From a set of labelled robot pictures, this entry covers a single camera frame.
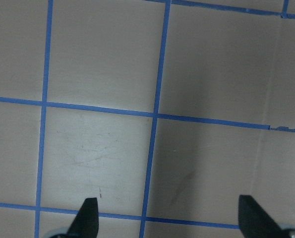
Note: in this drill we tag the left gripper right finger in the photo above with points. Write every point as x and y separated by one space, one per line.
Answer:
255 222

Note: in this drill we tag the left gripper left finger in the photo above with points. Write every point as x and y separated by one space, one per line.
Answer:
85 223

